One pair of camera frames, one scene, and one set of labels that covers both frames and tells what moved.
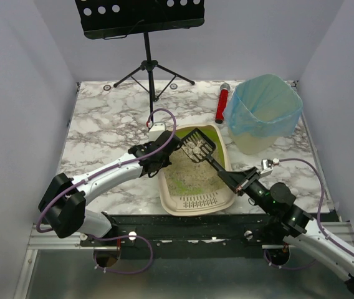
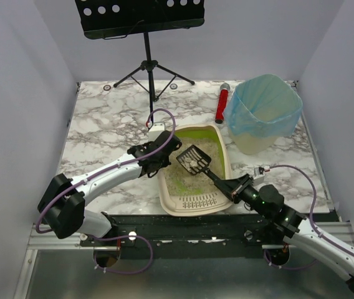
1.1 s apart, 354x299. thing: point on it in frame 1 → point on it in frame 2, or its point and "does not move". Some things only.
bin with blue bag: (260, 113) does not move
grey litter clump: (193, 149) → (192, 164)
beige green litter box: (186, 187) does not move
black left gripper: (167, 144) does not move
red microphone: (224, 88) does not move
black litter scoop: (200, 148) → (197, 162)
